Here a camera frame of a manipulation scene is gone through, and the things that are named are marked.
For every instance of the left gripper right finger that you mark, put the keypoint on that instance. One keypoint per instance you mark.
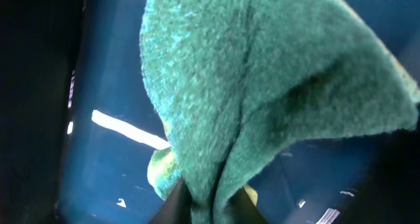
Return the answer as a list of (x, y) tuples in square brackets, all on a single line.
[(242, 211)]

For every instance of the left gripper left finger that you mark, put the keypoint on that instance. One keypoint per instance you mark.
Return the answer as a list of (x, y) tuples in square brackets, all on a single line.
[(176, 208)]

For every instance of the green yellow scrubbing sponge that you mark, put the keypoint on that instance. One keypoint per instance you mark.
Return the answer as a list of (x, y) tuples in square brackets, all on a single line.
[(237, 81)]

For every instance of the small blue water tray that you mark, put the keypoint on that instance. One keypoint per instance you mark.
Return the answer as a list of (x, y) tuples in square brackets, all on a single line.
[(73, 107)]

